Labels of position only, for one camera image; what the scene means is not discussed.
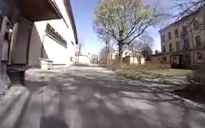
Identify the small yellow building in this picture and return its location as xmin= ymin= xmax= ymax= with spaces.
xmin=74 ymin=51 xmax=92 ymax=65

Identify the large bare tree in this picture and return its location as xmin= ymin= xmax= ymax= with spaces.
xmin=93 ymin=0 xmax=164 ymax=65

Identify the pale low building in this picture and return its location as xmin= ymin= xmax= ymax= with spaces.
xmin=121 ymin=49 xmax=148 ymax=66

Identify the grey asphalt road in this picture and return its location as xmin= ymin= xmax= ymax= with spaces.
xmin=0 ymin=64 xmax=205 ymax=128

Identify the dry grass patch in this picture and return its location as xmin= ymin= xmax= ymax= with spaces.
xmin=106 ymin=63 xmax=205 ymax=101

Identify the white building with canopy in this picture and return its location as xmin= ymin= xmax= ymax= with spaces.
xmin=0 ymin=0 xmax=79 ymax=88

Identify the beige multi-storey building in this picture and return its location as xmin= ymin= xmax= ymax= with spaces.
xmin=149 ymin=4 xmax=205 ymax=70

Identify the pale stone kerb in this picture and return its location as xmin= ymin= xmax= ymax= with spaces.
xmin=116 ymin=74 xmax=205 ymax=114

